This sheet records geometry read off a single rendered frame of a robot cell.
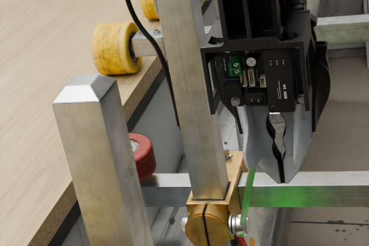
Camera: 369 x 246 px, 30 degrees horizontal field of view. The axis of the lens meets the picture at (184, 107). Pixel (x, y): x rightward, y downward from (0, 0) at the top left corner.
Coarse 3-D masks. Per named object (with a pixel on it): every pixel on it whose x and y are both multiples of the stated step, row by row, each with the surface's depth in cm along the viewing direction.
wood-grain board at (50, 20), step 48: (0, 0) 161; (48, 0) 154; (96, 0) 148; (0, 48) 128; (48, 48) 124; (0, 96) 107; (48, 96) 104; (0, 144) 91; (48, 144) 89; (0, 192) 80; (48, 192) 78; (0, 240) 71; (48, 240) 74
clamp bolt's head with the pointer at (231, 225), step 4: (232, 216) 76; (232, 220) 75; (248, 220) 76; (232, 224) 75; (248, 224) 76; (232, 228) 75; (248, 228) 76; (232, 232) 76; (236, 236) 78; (240, 240) 79; (244, 240) 81; (240, 244) 80; (244, 244) 81
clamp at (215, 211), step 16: (240, 160) 84; (240, 176) 82; (192, 208) 77; (208, 208) 76; (224, 208) 76; (240, 208) 81; (192, 224) 76; (208, 224) 75; (224, 224) 75; (192, 240) 77; (208, 240) 77; (224, 240) 76
